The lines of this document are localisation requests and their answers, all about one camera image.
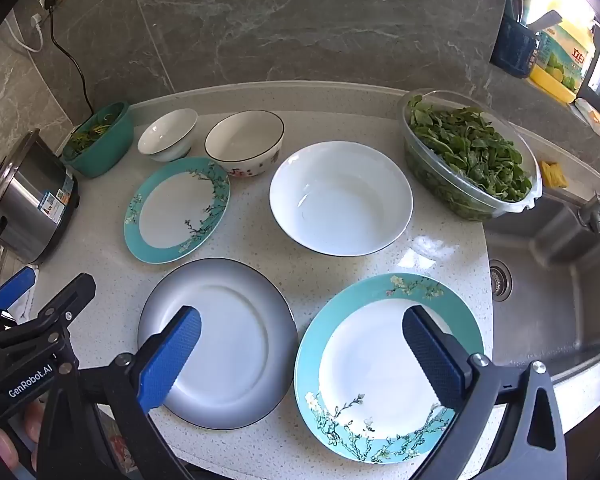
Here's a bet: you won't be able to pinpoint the vegetable scraps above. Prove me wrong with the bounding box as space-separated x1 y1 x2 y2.
65 105 123 158

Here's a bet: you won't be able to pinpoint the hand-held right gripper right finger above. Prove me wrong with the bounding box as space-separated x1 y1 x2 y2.
401 304 568 480

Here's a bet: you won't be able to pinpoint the teal basin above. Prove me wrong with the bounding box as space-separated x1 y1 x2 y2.
60 101 134 179

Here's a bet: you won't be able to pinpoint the person's left hand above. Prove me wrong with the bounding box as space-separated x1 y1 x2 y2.
0 400 48 476

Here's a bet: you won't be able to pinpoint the white plastic bag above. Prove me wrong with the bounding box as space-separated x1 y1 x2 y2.
572 97 600 147

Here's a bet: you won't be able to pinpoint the black-rimmed printed bowl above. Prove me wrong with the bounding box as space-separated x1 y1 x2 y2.
204 110 285 179

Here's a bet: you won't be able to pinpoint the steel faucet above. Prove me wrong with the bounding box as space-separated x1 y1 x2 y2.
577 177 600 236

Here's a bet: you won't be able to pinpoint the green leafy vegetables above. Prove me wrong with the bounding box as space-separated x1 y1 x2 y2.
410 97 531 201

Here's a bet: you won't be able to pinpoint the yellow detergent bottle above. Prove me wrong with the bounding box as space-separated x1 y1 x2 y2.
527 10 596 106

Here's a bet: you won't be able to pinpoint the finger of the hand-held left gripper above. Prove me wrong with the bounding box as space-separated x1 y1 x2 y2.
0 273 97 348
0 266 37 333

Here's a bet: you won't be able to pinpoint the steel rice cooker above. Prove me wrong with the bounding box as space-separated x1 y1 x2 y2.
0 129 79 265

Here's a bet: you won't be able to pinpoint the yellow sponge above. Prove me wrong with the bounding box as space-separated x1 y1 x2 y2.
539 159 566 190

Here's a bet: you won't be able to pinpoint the steel sink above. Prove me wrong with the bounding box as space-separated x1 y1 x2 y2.
482 125 600 396

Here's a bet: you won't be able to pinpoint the sink drain strainer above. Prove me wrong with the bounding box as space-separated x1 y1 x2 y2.
489 259 513 303

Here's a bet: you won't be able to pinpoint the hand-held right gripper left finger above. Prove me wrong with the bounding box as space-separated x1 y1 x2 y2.
37 305 203 480

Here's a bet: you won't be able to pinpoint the small teal floral plate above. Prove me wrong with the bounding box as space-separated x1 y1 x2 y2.
124 156 231 264

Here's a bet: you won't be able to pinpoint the dark blue cup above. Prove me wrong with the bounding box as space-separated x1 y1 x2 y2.
490 10 541 80

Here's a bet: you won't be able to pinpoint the large teal floral plate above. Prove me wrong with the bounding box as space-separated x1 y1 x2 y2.
294 273 485 465

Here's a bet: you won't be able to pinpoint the large white bowl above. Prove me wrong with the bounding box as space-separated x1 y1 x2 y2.
269 141 414 257

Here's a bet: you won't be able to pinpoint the clear plastic container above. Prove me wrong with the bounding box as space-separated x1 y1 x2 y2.
398 89 544 222

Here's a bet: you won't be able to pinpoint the small white bowl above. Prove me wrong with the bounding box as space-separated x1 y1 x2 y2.
137 108 199 163

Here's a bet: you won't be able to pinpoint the white power cable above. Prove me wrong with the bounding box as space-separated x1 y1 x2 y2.
2 10 43 54

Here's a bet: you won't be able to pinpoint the grey plate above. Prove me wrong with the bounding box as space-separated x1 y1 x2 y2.
137 258 299 431

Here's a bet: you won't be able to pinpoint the black power cable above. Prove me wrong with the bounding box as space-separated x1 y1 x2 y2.
47 4 99 117

